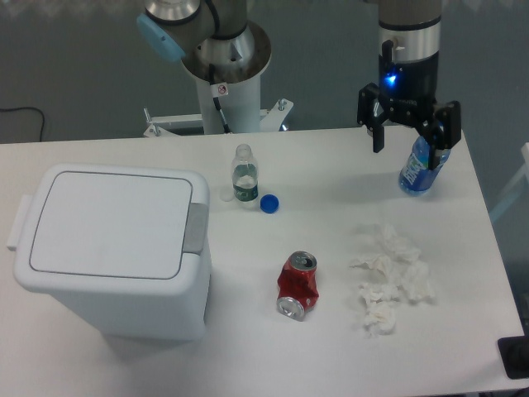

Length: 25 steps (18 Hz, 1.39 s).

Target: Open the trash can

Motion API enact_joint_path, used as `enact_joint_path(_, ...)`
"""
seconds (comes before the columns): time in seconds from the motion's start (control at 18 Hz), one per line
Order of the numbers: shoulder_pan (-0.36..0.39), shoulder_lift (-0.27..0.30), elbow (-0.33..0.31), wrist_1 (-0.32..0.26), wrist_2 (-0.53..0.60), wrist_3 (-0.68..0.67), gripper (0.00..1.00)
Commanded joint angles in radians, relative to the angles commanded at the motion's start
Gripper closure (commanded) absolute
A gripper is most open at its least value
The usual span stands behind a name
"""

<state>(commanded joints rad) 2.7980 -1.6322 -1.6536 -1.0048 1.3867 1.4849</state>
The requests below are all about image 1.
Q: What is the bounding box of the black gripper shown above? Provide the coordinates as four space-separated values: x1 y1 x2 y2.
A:
357 40 461 170

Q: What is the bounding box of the white trash can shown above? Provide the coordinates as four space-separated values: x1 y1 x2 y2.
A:
7 164 212 342

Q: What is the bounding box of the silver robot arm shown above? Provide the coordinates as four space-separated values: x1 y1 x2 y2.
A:
136 1 461 170

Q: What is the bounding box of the crushed red soda can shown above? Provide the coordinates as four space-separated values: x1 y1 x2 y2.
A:
276 251 319 321

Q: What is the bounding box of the blue plastic bottle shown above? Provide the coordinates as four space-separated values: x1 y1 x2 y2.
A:
398 136 450 196

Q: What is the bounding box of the white furniture at right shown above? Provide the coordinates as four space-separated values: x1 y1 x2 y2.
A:
488 142 528 224

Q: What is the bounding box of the crumpled white tissue pile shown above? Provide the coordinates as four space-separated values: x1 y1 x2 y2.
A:
350 223 436 337

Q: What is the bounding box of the blue bottle cap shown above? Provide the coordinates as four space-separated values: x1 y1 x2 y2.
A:
260 194 279 214

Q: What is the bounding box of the clear plastic bottle green label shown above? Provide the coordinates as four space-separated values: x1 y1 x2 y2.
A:
231 144 259 208

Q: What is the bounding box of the white bottle cap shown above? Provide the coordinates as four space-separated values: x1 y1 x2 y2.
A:
219 189 234 202

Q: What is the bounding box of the black device at edge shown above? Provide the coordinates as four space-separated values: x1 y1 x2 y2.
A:
498 336 528 380

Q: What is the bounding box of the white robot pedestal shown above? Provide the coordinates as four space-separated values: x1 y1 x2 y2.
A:
142 20 294 138

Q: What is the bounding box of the black floor cable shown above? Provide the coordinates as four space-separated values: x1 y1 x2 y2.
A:
0 106 45 142

